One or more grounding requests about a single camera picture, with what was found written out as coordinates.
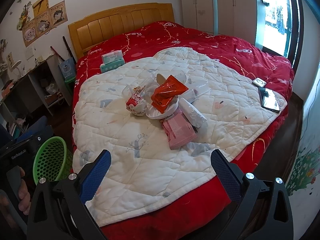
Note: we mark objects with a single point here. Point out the person's left hand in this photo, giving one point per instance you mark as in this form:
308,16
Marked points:
24,195

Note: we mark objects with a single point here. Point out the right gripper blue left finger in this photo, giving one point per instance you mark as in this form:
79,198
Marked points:
92,174

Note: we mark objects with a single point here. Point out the green plastic mesh wastebasket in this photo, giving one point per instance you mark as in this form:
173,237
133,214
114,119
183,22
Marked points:
53,161

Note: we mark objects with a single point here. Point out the cartoon wall posters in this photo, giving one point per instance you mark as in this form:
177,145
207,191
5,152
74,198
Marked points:
45,19

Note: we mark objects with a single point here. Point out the teal tissue box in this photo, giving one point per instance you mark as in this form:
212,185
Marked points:
105,67

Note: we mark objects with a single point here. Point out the window with dark frame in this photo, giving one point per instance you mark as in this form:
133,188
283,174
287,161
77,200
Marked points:
280,28

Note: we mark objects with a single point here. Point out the red handled stick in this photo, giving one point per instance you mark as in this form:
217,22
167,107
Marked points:
57,54

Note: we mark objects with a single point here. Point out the white desk lamp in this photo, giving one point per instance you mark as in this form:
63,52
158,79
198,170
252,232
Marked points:
15,69

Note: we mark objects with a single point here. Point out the blue paper bag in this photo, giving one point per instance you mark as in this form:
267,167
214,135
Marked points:
67,69

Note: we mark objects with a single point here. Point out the black sword stick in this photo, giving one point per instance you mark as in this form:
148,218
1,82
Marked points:
69,49

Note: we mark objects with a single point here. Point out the red white wrapper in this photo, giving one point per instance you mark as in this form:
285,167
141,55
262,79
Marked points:
136,104

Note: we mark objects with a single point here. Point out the white shelf desk unit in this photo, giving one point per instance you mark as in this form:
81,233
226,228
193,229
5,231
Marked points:
41,91

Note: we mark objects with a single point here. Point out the white tissue pack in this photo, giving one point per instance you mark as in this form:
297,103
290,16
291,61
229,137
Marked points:
112,56

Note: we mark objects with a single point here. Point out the white wardrobe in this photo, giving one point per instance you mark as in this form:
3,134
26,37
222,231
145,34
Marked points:
222,17

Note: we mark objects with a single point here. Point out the white quilted blanket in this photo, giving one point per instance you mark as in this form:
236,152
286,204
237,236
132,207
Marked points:
146,174

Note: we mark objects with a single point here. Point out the clear plastic cup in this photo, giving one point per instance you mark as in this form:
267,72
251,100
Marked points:
145,89

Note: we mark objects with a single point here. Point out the small white device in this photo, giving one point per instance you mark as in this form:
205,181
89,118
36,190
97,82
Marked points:
259,82

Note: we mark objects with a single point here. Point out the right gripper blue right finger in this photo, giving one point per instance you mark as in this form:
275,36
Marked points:
226,173

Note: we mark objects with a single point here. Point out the wooden bed headboard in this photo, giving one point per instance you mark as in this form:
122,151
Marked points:
100,26

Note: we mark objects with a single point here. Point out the white plastic packet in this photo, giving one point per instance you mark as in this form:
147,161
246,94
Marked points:
193,115

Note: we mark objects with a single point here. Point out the black smartphone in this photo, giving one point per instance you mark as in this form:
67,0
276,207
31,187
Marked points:
268,100

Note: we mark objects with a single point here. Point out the pink paper package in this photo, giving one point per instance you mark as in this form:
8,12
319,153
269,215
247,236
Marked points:
178,129

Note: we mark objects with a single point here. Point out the orange red foil bag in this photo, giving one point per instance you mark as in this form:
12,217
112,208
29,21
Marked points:
165,93

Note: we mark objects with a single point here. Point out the red patterned duvet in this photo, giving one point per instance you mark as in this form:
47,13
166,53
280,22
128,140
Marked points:
202,204

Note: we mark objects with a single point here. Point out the white plastic bowl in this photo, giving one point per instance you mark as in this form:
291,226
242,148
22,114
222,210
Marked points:
154,114

